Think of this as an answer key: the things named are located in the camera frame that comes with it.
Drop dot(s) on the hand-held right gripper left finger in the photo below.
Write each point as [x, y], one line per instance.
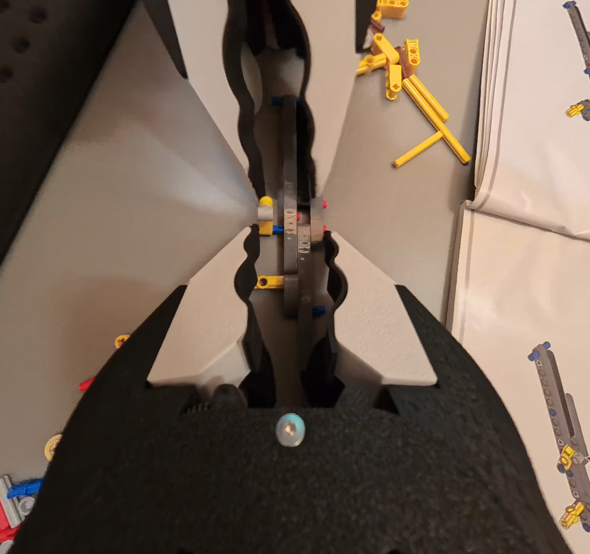
[207, 332]

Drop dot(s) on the long grey lego beam assembly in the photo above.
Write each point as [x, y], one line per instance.
[290, 171]

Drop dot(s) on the instruction booklet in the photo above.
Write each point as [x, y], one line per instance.
[530, 171]

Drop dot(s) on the short dark grey lego beam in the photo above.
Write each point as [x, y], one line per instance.
[295, 295]

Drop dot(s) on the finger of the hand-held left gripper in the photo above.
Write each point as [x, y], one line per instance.
[332, 33]
[203, 33]

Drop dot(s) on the yellow lego connector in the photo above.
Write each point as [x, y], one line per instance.
[269, 282]

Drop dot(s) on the small yellow lego bush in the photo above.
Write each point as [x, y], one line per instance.
[122, 341]

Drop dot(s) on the dark brown lego axle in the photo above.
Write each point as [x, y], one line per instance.
[375, 23]

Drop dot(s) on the light grey lego pin connector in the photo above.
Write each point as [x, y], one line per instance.
[265, 212]

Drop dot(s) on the cluster of yellow lego pieces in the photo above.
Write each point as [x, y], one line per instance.
[405, 70]

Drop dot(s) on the tan lego gear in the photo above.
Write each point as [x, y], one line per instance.
[53, 446]

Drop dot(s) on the red lego pin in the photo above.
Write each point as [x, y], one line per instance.
[85, 383]

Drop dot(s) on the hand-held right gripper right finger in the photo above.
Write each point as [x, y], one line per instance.
[382, 332]

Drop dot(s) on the short yellow lego beam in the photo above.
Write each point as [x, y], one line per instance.
[266, 230]

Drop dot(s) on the pile of small colourful lego pieces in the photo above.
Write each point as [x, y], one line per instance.
[20, 494]

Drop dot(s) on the black perforated board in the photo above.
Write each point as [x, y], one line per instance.
[46, 79]

